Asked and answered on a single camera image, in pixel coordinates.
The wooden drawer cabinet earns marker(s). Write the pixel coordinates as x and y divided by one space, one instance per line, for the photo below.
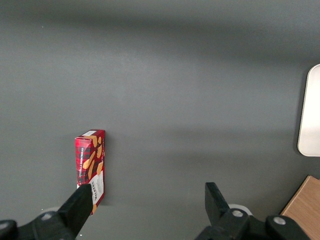
305 202

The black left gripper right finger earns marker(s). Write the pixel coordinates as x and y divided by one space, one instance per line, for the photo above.
217 212

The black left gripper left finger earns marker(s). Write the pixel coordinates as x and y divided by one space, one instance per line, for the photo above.
75 210

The red tartan shortbread box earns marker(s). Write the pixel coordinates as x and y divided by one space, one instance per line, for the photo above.
88 160

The cream plastic tray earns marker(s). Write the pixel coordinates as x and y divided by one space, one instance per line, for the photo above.
311 112

